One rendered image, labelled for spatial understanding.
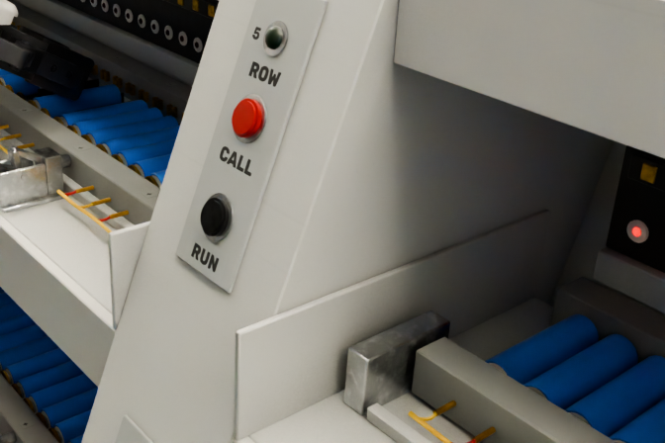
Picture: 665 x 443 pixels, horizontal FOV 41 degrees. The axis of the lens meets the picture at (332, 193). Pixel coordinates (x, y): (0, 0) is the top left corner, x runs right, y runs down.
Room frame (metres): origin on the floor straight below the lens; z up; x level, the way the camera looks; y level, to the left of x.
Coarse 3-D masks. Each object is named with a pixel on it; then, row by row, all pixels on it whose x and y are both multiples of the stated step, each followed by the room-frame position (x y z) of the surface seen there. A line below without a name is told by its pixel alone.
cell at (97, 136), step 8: (152, 120) 0.61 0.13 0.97; (160, 120) 0.61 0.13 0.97; (168, 120) 0.62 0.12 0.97; (112, 128) 0.59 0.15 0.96; (120, 128) 0.59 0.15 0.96; (128, 128) 0.59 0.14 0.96; (136, 128) 0.60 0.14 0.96; (144, 128) 0.60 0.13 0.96; (152, 128) 0.60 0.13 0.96; (160, 128) 0.61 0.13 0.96; (96, 136) 0.58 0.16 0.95; (104, 136) 0.58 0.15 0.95; (112, 136) 0.58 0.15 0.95; (120, 136) 0.59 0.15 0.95; (96, 144) 0.58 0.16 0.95
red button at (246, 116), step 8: (240, 104) 0.36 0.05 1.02; (248, 104) 0.36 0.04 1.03; (256, 104) 0.36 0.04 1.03; (240, 112) 0.36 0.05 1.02; (248, 112) 0.36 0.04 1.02; (256, 112) 0.36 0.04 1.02; (232, 120) 0.36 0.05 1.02; (240, 120) 0.36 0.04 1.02; (248, 120) 0.36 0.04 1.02; (256, 120) 0.35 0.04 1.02; (240, 128) 0.36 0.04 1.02; (248, 128) 0.36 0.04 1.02; (256, 128) 0.36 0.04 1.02; (240, 136) 0.36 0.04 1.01; (248, 136) 0.36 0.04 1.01
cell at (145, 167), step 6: (162, 156) 0.55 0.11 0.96; (168, 156) 0.55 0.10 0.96; (138, 162) 0.54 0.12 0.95; (144, 162) 0.54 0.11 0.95; (150, 162) 0.54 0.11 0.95; (156, 162) 0.54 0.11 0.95; (162, 162) 0.54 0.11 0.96; (168, 162) 0.55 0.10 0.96; (138, 168) 0.54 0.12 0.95; (144, 168) 0.53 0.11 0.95; (150, 168) 0.54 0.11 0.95; (156, 168) 0.54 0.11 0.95; (162, 168) 0.54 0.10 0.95; (144, 174) 0.53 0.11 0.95
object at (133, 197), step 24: (0, 96) 0.62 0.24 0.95; (0, 120) 0.61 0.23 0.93; (24, 120) 0.58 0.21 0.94; (48, 120) 0.58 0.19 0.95; (24, 144) 0.57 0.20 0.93; (48, 144) 0.56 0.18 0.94; (72, 144) 0.55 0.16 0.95; (72, 168) 0.54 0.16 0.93; (96, 168) 0.51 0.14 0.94; (120, 168) 0.52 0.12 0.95; (72, 192) 0.51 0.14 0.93; (96, 192) 0.52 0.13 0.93; (120, 192) 0.49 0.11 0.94; (144, 192) 0.49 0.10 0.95; (120, 216) 0.49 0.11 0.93; (144, 216) 0.48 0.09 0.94
